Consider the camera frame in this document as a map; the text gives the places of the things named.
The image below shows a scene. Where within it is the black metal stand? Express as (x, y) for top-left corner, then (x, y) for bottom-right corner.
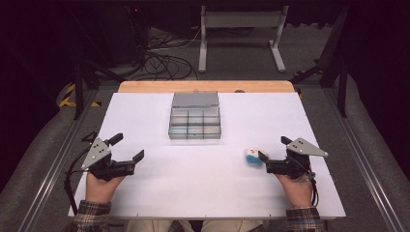
(69, 47), (125, 121)
(289, 6), (351, 119)

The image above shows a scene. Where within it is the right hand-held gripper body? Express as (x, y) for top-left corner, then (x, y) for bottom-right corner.
(265, 137), (330, 181)

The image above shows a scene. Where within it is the clear plastic compartment box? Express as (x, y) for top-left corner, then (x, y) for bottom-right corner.
(167, 90), (222, 140)

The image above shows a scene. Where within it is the person's right hand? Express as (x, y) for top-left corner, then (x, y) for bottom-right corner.
(276, 173), (314, 209)

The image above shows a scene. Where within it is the grey metal floor rail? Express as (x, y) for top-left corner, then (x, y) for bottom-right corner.
(323, 87), (405, 232)
(15, 89), (100, 232)

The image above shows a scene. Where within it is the black equipment case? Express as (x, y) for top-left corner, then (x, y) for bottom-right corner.
(93, 4), (151, 67)

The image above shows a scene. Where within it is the small blue white packet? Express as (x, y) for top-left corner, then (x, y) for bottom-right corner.
(246, 147), (265, 166)

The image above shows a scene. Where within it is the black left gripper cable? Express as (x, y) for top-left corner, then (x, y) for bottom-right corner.
(63, 145), (95, 217)

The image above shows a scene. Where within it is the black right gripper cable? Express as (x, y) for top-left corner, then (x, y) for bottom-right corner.
(307, 172), (320, 208)

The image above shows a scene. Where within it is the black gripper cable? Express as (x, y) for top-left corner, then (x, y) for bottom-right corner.
(63, 145), (95, 217)
(307, 172), (320, 208)

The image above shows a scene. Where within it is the tangle of black floor cables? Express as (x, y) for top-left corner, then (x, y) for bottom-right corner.
(129, 27), (255, 81)

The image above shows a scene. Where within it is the white metal stand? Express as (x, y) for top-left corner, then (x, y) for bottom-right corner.
(197, 5), (290, 73)

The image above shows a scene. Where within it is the yellow black hazard tape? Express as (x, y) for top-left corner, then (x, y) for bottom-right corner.
(57, 82), (103, 108)

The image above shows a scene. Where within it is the person's left hand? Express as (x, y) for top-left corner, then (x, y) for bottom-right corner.
(84, 171), (126, 204)

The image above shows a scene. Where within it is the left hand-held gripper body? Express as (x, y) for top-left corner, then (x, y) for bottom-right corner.
(80, 137), (136, 182)

